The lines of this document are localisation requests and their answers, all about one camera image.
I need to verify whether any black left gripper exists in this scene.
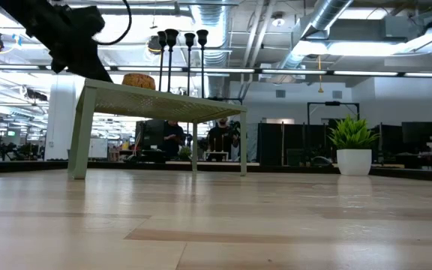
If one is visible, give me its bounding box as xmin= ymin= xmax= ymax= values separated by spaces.
xmin=28 ymin=5 xmax=113 ymax=83

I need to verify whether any white tealight candle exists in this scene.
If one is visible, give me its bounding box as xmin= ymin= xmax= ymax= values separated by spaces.
xmin=121 ymin=73 xmax=157 ymax=91

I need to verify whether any short black candlestick holder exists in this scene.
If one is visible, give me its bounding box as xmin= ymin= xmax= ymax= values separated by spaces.
xmin=163 ymin=28 xmax=180 ymax=94

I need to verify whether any tall black candlestick holder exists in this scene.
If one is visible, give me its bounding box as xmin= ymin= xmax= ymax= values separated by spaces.
xmin=184 ymin=31 xmax=197 ymax=98

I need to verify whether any green perforated metal shelf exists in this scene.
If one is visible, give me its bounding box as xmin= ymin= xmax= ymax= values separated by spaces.
xmin=67 ymin=77 xmax=248 ymax=180

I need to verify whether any white cabinet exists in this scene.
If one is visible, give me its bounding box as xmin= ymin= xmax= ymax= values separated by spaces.
xmin=88 ymin=137 xmax=109 ymax=158

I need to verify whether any person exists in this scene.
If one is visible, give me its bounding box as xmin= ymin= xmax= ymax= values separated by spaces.
xmin=205 ymin=118 xmax=239 ymax=161
xmin=162 ymin=120 xmax=186 ymax=157

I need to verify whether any black office partition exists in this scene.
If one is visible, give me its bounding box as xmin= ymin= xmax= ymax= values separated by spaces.
xmin=256 ymin=121 xmax=332 ymax=167

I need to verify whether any green plant in white pot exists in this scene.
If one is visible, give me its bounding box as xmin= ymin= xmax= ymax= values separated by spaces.
xmin=327 ymin=114 xmax=380 ymax=176

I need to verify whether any black computer monitor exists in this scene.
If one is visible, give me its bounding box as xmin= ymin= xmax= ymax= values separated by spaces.
xmin=400 ymin=121 xmax=432 ymax=144

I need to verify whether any black background desk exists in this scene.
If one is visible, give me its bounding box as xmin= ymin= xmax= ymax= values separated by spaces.
xmin=371 ymin=151 xmax=432 ymax=173

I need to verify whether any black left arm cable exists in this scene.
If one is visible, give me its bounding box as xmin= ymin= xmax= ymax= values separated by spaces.
xmin=95 ymin=0 xmax=133 ymax=46

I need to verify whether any black aluminium table frame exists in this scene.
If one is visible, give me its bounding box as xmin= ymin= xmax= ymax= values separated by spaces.
xmin=0 ymin=159 xmax=432 ymax=185

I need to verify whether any silver corrugated air duct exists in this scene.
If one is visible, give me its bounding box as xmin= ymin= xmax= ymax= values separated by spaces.
xmin=191 ymin=3 xmax=236 ymax=99

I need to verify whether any yellow hanging cord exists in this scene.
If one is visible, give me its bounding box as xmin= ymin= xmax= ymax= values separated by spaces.
xmin=316 ymin=54 xmax=325 ymax=94

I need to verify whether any silver spiral air duct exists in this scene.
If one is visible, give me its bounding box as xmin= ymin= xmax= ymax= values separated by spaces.
xmin=268 ymin=0 xmax=355 ymax=82

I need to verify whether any black gantry frame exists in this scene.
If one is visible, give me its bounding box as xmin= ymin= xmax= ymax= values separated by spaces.
xmin=306 ymin=100 xmax=361 ymax=127

